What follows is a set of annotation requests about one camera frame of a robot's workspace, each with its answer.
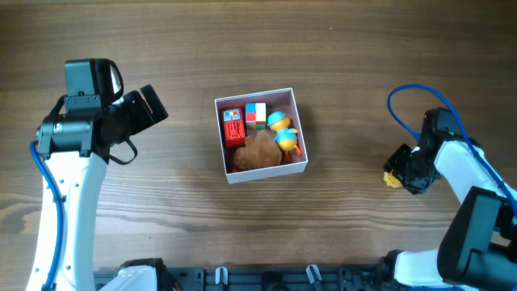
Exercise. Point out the yellow round slotted disc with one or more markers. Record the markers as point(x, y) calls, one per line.
point(391, 181)

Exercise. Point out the orange duck toy blue hat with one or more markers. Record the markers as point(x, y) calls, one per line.
point(285, 135)

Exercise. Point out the multicolour puzzle cube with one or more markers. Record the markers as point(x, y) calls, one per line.
point(256, 115)

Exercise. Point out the red toy truck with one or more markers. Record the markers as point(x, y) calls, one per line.
point(233, 127)

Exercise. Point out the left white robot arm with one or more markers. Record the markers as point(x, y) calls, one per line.
point(72, 152)

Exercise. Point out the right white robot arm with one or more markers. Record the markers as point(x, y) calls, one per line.
point(479, 249)

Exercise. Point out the brown plush toy with carrot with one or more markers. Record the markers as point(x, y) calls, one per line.
point(258, 152)

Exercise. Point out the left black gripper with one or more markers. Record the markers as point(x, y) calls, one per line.
point(146, 116)

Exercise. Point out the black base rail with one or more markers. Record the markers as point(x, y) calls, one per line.
point(343, 278)

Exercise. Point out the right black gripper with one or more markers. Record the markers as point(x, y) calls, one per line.
point(402, 160)

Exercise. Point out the white box with pink interior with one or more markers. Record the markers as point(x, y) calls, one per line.
point(281, 100)

